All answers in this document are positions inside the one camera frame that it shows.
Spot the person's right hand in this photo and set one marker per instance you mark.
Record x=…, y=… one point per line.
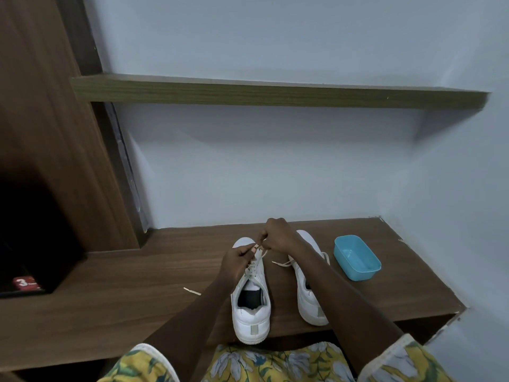
x=280, y=236

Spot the person's left forearm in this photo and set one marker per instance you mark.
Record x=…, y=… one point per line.
x=191, y=326

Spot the wooden wall shelf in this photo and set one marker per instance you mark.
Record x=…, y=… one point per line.
x=278, y=95

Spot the white sneaker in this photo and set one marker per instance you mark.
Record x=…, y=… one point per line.
x=252, y=326
x=308, y=306

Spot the blue plastic basket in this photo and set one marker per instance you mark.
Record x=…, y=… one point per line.
x=358, y=270

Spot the cream shoelace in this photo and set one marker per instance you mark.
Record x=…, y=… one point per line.
x=282, y=263
x=254, y=266

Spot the person's left hand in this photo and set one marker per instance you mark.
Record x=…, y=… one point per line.
x=236, y=262

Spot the person's right forearm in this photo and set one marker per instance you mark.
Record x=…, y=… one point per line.
x=350, y=310

